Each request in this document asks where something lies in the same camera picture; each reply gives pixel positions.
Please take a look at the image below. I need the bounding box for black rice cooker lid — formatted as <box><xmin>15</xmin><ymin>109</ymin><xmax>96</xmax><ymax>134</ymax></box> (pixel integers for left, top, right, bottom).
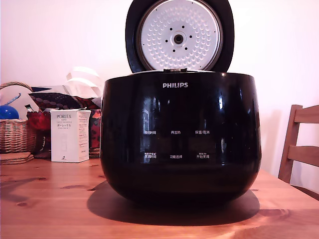
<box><xmin>125</xmin><ymin>0</ymin><xmax>235</xmax><ymax>74</ymax></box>

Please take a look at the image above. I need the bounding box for black Philips rice cooker body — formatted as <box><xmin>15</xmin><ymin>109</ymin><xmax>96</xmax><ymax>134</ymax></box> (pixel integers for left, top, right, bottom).
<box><xmin>100</xmin><ymin>71</ymin><xmax>263</xmax><ymax>209</ymax></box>

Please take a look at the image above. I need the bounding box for red floral fabric pouch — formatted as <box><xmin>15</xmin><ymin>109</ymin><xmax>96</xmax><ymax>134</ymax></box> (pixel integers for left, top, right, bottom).
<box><xmin>88</xmin><ymin>109</ymin><xmax>102</xmax><ymax>150</ymax></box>

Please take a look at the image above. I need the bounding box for white paper bag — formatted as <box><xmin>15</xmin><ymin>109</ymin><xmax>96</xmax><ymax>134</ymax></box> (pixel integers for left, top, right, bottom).
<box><xmin>62</xmin><ymin>66</ymin><xmax>106</xmax><ymax>98</ymax></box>

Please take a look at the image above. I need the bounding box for white Porlex cardboard box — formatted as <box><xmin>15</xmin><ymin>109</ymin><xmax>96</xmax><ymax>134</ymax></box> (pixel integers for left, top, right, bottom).
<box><xmin>50</xmin><ymin>108</ymin><xmax>91</xmax><ymax>163</ymax></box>

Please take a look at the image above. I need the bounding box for dark dotted patterned fabric bag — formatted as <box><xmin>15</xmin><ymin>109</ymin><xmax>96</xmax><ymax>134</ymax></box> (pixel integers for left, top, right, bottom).
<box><xmin>28</xmin><ymin>86</ymin><xmax>103</xmax><ymax>111</ymax></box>

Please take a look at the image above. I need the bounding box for red scalloped bowl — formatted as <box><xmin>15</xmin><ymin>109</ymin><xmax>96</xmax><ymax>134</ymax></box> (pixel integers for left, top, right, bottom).
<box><xmin>26</xmin><ymin>111</ymin><xmax>52</xmax><ymax>131</ymax></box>

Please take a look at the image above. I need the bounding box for wooden chair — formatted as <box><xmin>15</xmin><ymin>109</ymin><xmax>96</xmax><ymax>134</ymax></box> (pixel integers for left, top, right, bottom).
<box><xmin>277</xmin><ymin>104</ymin><xmax>319</xmax><ymax>201</ymax></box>

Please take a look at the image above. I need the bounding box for white cloth with blue stroke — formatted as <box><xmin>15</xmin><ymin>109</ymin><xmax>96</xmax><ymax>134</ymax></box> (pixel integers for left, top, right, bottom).
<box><xmin>0</xmin><ymin>84</ymin><xmax>40</xmax><ymax>120</ymax></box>

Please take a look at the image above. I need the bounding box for woven wicker basket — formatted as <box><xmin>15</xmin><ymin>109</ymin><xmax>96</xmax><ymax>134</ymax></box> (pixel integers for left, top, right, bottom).
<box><xmin>0</xmin><ymin>81</ymin><xmax>38</xmax><ymax>155</ymax></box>

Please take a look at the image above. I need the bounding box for stack of cork coasters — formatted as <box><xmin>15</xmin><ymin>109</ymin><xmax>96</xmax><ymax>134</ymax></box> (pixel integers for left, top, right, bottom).
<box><xmin>0</xmin><ymin>152</ymin><xmax>35</xmax><ymax>165</ymax></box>

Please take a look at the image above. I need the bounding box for blue ball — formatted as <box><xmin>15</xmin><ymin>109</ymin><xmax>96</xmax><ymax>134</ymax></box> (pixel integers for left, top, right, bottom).
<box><xmin>0</xmin><ymin>105</ymin><xmax>20</xmax><ymax>120</ymax></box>

